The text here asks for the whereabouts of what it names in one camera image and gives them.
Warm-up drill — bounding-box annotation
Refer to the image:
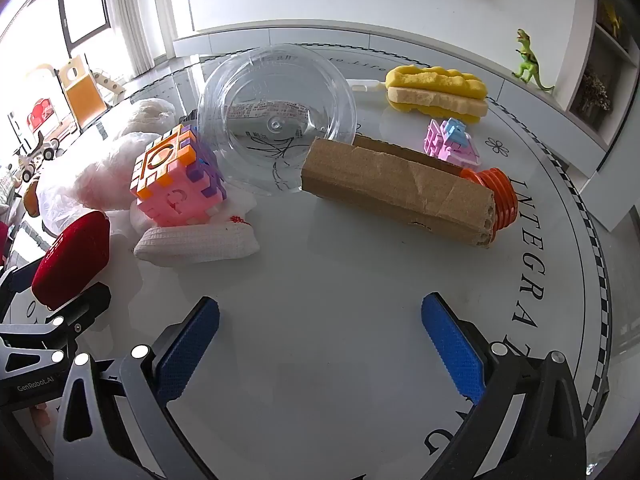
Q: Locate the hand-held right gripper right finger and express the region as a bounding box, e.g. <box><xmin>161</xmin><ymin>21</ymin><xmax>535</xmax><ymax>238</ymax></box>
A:
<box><xmin>421</xmin><ymin>292</ymin><xmax>588</xmax><ymax>480</ymax></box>

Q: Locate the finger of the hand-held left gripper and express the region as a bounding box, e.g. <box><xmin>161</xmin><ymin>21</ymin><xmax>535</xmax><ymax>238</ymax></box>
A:
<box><xmin>0</xmin><ymin>282</ymin><xmax>112</xmax><ymax>353</ymax></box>
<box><xmin>0</xmin><ymin>259</ymin><xmax>41</xmax><ymax>321</ymax></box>

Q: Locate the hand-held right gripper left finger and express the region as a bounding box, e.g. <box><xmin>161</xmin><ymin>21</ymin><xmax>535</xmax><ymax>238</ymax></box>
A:
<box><xmin>52</xmin><ymin>296</ymin><xmax>221</xmax><ymax>480</ymax></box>

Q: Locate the red velvet box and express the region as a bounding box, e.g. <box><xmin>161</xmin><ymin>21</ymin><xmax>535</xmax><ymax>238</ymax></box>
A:
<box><xmin>31</xmin><ymin>211</ymin><xmax>111</xmax><ymax>309</ymax></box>

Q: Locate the brown cardboard piece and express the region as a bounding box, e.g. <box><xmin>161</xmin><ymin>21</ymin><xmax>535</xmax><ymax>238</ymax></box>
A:
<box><xmin>300</xmin><ymin>135</ymin><xmax>498</xmax><ymax>250</ymax></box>

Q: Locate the white gauze roll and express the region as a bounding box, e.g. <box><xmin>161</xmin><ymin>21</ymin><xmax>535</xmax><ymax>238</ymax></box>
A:
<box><xmin>134</xmin><ymin>224</ymin><xmax>260</xmax><ymax>263</ymax></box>

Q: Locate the large white plastic bag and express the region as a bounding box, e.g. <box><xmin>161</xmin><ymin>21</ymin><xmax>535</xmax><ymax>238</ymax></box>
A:
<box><xmin>37</xmin><ymin>132</ymin><xmax>166</xmax><ymax>236</ymax></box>

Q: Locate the wooden toy car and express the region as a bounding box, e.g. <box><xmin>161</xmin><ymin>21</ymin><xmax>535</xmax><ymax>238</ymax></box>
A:
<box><xmin>17</xmin><ymin>142</ymin><xmax>58</xmax><ymax>181</ymax></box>

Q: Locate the white red-print plastic sheet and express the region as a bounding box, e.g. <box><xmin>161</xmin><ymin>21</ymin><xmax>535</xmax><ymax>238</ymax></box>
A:
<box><xmin>129</xmin><ymin>192</ymin><xmax>258</xmax><ymax>236</ymax></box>

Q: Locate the multicolour puzzle cube toy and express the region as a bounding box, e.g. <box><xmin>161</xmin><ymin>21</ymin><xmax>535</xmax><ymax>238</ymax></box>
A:
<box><xmin>131</xmin><ymin>124</ymin><xmax>228</xmax><ymax>226</ymax></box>

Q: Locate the orange ribbed cap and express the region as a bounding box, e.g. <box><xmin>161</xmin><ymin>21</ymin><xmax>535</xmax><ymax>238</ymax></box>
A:
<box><xmin>460</xmin><ymin>166</ymin><xmax>518</xmax><ymax>238</ymax></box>

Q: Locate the red toy furniture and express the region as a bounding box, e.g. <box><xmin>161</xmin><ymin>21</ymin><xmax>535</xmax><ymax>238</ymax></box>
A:
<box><xmin>25</xmin><ymin>100</ymin><xmax>58</xmax><ymax>133</ymax></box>

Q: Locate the pink building block toy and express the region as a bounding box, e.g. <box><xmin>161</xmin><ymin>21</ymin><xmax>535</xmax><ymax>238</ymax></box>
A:
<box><xmin>424</xmin><ymin>117</ymin><xmax>482</xmax><ymax>168</ymax></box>

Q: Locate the small white stuffed plastic bag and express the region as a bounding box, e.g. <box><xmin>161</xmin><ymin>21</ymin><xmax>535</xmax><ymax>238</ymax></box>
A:
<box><xmin>117</xmin><ymin>99</ymin><xmax>176</xmax><ymax>136</ymax></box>

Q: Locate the white wooden toy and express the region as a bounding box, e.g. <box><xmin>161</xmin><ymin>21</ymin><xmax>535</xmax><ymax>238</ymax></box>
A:
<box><xmin>92</xmin><ymin>70</ymin><xmax>126</xmax><ymax>106</ymax></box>

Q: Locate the yellow sponge popsicle toy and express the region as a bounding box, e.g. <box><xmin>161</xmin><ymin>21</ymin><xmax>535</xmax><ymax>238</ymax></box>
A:
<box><xmin>347</xmin><ymin>65</ymin><xmax>488</xmax><ymax>123</ymax></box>

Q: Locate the window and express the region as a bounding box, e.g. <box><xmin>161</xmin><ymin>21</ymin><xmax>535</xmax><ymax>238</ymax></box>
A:
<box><xmin>0</xmin><ymin>0</ymin><xmax>121</xmax><ymax>61</ymax></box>

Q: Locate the dried flower bunch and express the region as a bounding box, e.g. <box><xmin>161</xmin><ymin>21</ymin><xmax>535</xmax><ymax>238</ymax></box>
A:
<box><xmin>575</xmin><ymin>71</ymin><xmax>612</xmax><ymax>113</ymax></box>

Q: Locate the green dinosaur toy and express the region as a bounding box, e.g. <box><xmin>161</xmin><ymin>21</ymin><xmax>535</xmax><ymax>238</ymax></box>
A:
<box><xmin>511</xmin><ymin>28</ymin><xmax>556</xmax><ymax>93</ymax></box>

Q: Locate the white shelf unit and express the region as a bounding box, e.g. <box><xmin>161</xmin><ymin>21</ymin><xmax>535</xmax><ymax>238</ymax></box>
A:
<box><xmin>565</xmin><ymin>0</ymin><xmax>640</xmax><ymax>231</ymax></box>

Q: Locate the yellow dinosaur toy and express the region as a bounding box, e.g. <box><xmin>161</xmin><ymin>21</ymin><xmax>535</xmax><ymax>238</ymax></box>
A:
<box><xmin>600</xmin><ymin>0</ymin><xmax>623</xmax><ymax>38</ymax></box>

